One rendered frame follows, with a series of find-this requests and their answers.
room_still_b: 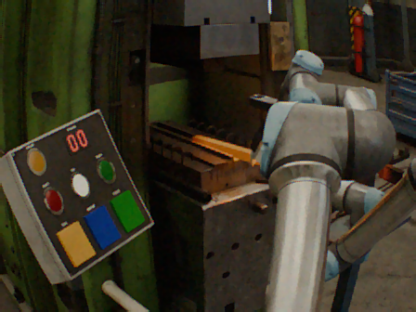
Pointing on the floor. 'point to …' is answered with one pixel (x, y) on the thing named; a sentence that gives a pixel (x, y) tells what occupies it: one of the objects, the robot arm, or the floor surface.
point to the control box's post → (78, 294)
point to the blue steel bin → (401, 101)
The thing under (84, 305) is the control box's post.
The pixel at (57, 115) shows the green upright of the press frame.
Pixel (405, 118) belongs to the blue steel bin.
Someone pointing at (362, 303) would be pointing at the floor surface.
